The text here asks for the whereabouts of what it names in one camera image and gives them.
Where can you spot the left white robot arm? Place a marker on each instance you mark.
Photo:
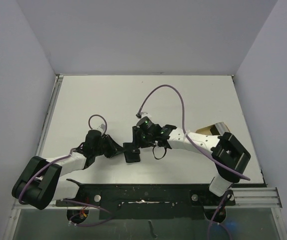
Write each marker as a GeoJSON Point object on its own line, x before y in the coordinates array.
{"type": "Point", "coordinates": [39, 184]}

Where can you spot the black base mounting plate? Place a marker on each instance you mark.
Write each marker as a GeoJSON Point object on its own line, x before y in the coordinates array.
{"type": "Point", "coordinates": [146, 201]}

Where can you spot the aluminium rail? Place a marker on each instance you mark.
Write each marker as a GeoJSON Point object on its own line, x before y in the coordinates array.
{"type": "Point", "coordinates": [257, 197]}
{"type": "Point", "coordinates": [49, 113]}

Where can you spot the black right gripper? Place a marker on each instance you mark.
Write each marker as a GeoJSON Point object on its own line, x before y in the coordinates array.
{"type": "Point", "coordinates": [135, 135]}

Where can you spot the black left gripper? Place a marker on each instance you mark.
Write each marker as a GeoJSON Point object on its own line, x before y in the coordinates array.
{"type": "Point", "coordinates": [114, 148]}

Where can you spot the beige card tray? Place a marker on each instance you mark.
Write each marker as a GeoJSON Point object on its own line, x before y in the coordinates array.
{"type": "Point", "coordinates": [208, 130]}

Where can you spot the black leather card holder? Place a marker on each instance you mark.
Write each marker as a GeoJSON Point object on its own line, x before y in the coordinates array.
{"type": "Point", "coordinates": [131, 153]}

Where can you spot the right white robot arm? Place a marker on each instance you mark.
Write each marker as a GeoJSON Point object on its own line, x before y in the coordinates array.
{"type": "Point", "coordinates": [226, 151]}

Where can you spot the left aluminium rail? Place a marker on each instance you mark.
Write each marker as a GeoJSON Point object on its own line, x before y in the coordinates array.
{"type": "Point", "coordinates": [49, 113]}

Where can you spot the right aluminium rail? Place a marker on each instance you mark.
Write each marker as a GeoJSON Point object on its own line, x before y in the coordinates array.
{"type": "Point", "coordinates": [257, 197]}

